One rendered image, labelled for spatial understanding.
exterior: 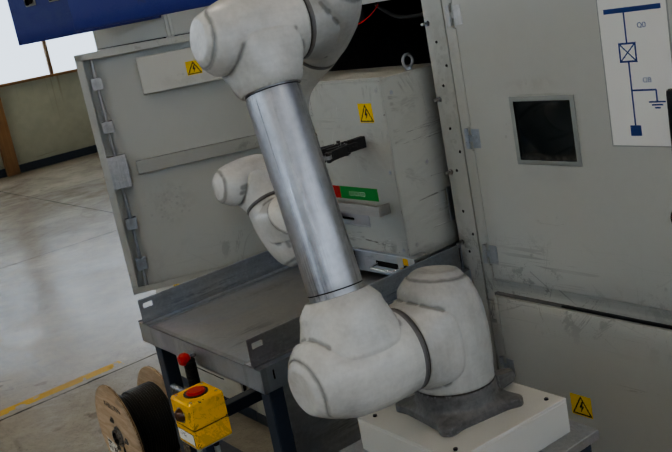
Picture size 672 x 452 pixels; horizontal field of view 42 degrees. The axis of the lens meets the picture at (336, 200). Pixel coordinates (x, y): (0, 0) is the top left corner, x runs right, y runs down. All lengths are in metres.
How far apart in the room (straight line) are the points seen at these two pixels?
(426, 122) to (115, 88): 0.96
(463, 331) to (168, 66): 1.42
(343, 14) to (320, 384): 0.64
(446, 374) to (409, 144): 0.82
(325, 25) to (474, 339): 0.62
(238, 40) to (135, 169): 1.28
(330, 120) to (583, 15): 0.79
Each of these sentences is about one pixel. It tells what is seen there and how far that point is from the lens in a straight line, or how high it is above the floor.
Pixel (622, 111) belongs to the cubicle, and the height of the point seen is 1.27.
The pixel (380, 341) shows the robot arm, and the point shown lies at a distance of 1.48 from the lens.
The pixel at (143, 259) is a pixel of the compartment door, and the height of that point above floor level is 0.94.
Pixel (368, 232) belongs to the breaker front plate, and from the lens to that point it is 2.36.
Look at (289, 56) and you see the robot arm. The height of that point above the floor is 1.52.
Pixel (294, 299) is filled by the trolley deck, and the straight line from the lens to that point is 2.35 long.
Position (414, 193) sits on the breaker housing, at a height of 1.08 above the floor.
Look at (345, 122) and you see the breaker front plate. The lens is 2.31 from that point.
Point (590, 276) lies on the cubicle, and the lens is 2.05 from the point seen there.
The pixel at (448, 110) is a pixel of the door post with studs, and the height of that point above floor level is 1.28.
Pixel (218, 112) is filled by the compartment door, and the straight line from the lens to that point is 2.71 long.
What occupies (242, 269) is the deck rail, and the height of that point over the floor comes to 0.89.
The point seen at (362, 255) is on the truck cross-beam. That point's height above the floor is 0.91.
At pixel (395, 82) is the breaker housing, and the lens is 2.20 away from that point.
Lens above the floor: 1.60
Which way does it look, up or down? 13 degrees down
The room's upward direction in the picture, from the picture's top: 11 degrees counter-clockwise
